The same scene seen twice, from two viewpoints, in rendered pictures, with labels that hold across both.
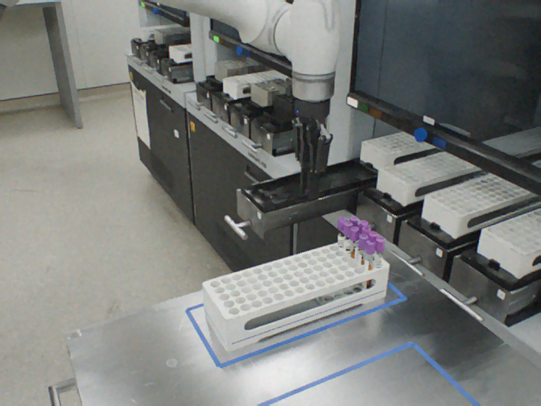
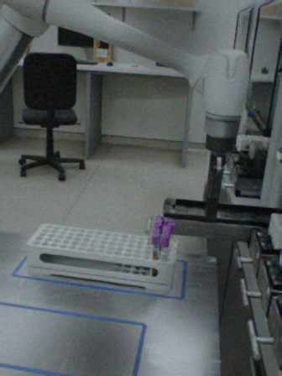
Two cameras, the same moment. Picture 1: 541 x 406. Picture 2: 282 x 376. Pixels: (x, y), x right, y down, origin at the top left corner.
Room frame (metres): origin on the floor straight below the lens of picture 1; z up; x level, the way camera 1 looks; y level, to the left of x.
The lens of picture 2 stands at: (0.10, -0.54, 1.31)
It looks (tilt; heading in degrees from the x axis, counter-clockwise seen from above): 21 degrees down; 34
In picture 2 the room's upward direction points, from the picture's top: 4 degrees clockwise
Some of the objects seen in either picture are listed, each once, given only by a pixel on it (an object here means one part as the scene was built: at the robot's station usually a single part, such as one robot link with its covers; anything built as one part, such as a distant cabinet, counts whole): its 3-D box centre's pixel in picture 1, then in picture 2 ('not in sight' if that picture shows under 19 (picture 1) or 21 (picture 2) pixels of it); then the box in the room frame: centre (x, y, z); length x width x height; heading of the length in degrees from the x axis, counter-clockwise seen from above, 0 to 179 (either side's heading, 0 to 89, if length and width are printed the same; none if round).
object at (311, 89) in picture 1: (313, 84); (221, 124); (1.12, -0.09, 1.07); 0.09 x 0.09 x 0.06
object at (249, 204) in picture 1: (360, 181); (273, 227); (1.25, -0.23, 0.78); 0.73 x 0.14 x 0.09; 119
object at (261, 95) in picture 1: (262, 95); (253, 150); (1.74, 0.02, 0.85); 0.12 x 0.02 x 0.06; 30
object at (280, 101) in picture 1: (285, 109); (259, 162); (1.61, -0.05, 0.85); 0.12 x 0.02 x 0.06; 29
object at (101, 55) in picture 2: not in sight; (103, 49); (3.63, 2.38, 1.02); 0.22 x 0.17 x 0.24; 29
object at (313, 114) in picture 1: (311, 117); (218, 152); (1.12, -0.09, 1.00); 0.08 x 0.07 x 0.09; 29
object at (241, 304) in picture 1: (298, 289); (103, 255); (0.71, -0.05, 0.85); 0.30 x 0.10 x 0.06; 117
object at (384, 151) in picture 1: (415, 148); not in sight; (1.34, -0.39, 0.83); 0.30 x 0.10 x 0.06; 119
